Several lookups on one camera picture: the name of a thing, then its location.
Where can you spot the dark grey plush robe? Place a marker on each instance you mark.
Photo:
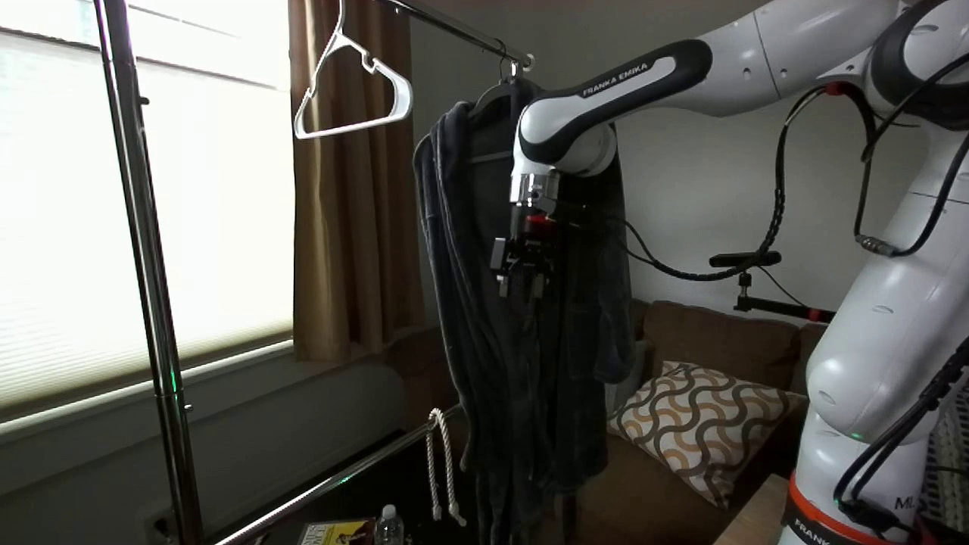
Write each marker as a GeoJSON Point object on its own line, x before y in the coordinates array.
{"type": "Point", "coordinates": [474, 303]}

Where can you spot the metal rack horizontal rail low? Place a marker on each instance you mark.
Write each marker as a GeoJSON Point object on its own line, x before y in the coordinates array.
{"type": "Point", "coordinates": [333, 483]}

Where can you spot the dark clothes hanger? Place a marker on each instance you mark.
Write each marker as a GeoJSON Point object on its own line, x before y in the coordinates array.
{"type": "Point", "coordinates": [515, 73]}

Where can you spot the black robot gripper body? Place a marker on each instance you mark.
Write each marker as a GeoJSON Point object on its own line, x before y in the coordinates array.
{"type": "Point", "coordinates": [533, 249]}

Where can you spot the clear plastic water bottle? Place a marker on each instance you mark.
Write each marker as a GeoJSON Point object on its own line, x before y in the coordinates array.
{"type": "Point", "coordinates": [389, 528]}

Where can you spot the brown sofa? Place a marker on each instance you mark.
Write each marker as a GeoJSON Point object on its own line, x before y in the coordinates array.
{"type": "Point", "coordinates": [729, 336]}

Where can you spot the white plastic clothes hanger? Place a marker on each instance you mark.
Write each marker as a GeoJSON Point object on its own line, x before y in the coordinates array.
{"type": "Point", "coordinates": [400, 95]}

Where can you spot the black low table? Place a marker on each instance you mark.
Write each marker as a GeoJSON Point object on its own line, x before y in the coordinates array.
{"type": "Point", "coordinates": [404, 489]}

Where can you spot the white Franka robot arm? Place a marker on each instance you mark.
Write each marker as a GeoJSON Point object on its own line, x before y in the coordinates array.
{"type": "Point", "coordinates": [878, 333]}

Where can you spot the metal rack upright pole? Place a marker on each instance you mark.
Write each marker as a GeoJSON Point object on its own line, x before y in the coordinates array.
{"type": "Point", "coordinates": [153, 283]}

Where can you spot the wave patterned cushion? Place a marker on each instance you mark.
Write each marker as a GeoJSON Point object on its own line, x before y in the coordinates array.
{"type": "Point", "coordinates": [697, 425]}

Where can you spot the metal rack horizontal rail high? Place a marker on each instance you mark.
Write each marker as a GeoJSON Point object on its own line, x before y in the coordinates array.
{"type": "Point", "coordinates": [464, 32]}

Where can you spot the brown window curtain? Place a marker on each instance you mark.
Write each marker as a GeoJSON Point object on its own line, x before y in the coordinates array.
{"type": "Point", "coordinates": [350, 221]}

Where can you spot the black camera on stand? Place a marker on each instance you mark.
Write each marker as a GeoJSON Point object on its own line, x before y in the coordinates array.
{"type": "Point", "coordinates": [747, 259]}

